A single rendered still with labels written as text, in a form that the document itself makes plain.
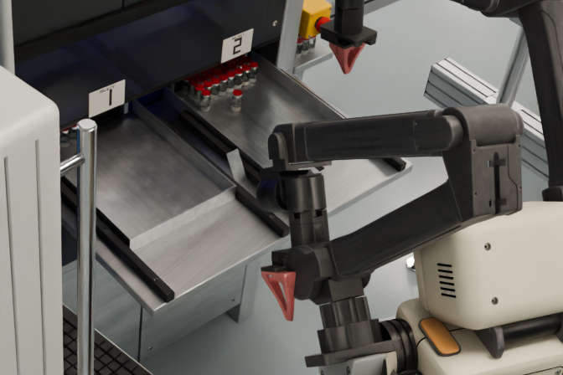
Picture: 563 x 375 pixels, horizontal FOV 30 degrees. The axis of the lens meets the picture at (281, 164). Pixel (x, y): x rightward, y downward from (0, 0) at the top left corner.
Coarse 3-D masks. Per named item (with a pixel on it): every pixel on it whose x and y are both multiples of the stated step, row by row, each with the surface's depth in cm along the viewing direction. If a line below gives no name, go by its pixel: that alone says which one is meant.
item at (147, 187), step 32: (128, 128) 223; (160, 128) 222; (128, 160) 215; (160, 160) 217; (192, 160) 217; (96, 192) 207; (128, 192) 208; (160, 192) 209; (192, 192) 211; (224, 192) 207; (128, 224) 201; (160, 224) 198
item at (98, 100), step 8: (104, 88) 205; (112, 88) 207; (120, 88) 208; (96, 96) 205; (104, 96) 207; (112, 96) 208; (120, 96) 210; (96, 104) 206; (104, 104) 208; (112, 104) 210; (120, 104) 211; (96, 112) 208
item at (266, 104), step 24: (264, 72) 244; (168, 96) 231; (264, 96) 237; (288, 96) 238; (312, 96) 235; (216, 120) 229; (240, 120) 230; (264, 120) 231; (288, 120) 232; (312, 120) 233; (240, 144) 224; (264, 144) 225
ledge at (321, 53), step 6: (318, 42) 257; (318, 48) 255; (324, 48) 255; (306, 54) 252; (312, 54) 253; (318, 54) 253; (324, 54) 253; (330, 54) 255; (294, 60) 250; (300, 60) 250; (306, 60) 250; (312, 60) 251; (318, 60) 252; (324, 60) 254; (294, 66) 248; (300, 66) 249; (306, 66) 250; (312, 66) 252; (294, 72) 248
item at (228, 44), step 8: (248, 32) 227; (224, 40) 223; (232, 40) 225; (248, 40) 229; (224, 48) 224; (232, 48) 226; (240, 48) 228; (248, 48) 230; (224, 56) 226; (232, 56) 228
